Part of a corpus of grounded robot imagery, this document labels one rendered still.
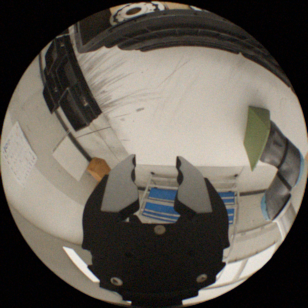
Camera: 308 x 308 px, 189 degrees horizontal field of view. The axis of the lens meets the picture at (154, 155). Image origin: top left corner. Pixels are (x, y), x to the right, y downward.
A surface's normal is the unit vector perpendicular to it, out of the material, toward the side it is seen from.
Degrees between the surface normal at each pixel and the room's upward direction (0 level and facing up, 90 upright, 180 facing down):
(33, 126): 90
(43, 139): 90
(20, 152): 90
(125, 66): 0
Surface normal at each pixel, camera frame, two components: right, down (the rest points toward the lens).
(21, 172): 0.91, 0.00
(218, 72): -0.28, 0.74
